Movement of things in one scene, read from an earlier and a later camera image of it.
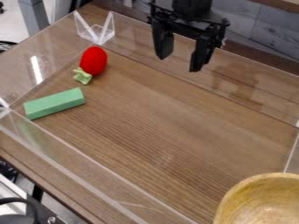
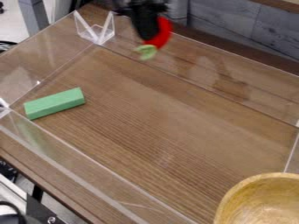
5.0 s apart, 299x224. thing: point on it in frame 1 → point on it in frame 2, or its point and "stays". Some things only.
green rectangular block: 53,103 stays
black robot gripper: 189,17 → 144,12
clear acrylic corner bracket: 96,33 stays
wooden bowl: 263,199 stays
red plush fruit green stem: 93,60 → 147,50
